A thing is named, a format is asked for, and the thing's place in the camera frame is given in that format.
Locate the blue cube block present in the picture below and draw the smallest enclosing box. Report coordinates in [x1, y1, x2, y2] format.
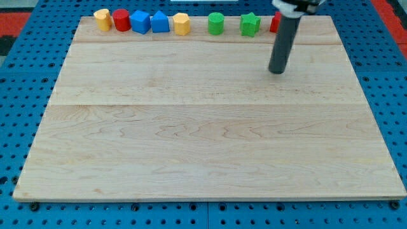
[130, 10, 151, 34]

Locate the red cylinder block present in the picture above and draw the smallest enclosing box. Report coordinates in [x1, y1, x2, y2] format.
[113, 9, 131, 32]

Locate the red star block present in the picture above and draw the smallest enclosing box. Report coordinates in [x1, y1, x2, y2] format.
[269, 11, 282, 33]

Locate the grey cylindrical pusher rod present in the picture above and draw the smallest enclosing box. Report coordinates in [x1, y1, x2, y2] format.
[268, 15, 301, 74]

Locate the yellow heart block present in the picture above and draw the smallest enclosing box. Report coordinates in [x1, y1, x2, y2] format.
[93, 8, 112, 32]

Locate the yellow hexagon block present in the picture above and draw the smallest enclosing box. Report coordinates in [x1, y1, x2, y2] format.
[172, 13, 191, 36]

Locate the wooden board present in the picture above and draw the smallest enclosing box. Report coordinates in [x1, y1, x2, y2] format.
[13, 16, 406, 202]

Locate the green cylinder block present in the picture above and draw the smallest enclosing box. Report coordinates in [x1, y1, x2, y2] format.
[208, 12, 224, 35]

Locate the blue pentagon house block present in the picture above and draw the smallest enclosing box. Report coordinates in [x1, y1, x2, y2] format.
[151, 10, 170, 33]

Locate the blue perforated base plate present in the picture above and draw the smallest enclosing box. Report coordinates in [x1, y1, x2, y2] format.
[1, 1, 406, 228]

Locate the green star block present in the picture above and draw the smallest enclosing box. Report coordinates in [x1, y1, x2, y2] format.
[239, 12, 261, 37]

